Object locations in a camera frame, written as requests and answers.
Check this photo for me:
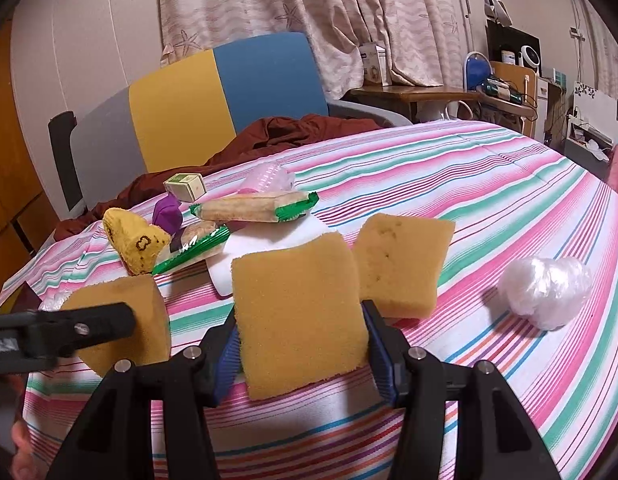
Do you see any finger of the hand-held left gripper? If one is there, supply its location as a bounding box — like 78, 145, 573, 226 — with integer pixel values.
0, 302, 136, 376

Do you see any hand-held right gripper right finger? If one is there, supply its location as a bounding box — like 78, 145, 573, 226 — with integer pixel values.
361, 300, 562, 480

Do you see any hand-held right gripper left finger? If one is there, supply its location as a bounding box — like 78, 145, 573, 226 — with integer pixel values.
46, 310, 242, 480

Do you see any yellow plush toy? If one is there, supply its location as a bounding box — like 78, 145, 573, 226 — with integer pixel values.
103, 207, 172, 277

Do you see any clear plastic bag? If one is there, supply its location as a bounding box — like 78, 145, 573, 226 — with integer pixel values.
498, 256, 593, 331

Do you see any person's left hand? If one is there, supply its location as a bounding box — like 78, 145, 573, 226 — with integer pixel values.
10, 417, 42, 480

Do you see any purple star ornament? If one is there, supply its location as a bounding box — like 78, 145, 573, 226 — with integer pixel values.
152, 195, 183, 236

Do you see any small green box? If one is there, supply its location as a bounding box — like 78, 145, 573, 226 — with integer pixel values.
163, 172, 206, 201

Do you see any clear pink plastic cup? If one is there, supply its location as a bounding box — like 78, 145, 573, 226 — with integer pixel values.
239, 162, 296, 196

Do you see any striped tablecloth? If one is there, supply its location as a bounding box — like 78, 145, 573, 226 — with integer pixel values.
0, 121, 618, 480

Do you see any dark red cloth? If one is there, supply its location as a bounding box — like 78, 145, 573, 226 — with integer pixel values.
54, 115, 385, 241

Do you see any grey yellow blue cushion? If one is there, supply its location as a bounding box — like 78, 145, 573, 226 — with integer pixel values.
69, 31, 415, 211

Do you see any wooden side desk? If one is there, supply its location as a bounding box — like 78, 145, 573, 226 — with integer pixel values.
349, 85, 535, 123

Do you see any white carton box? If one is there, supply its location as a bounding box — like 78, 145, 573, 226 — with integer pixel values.
360, 42, 390, 87

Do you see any blue desk fan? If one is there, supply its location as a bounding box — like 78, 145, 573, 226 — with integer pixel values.
464, 51, 492, 92

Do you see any patterned beige curtain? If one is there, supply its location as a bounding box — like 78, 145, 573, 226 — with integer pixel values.
158, 0, 472, 101

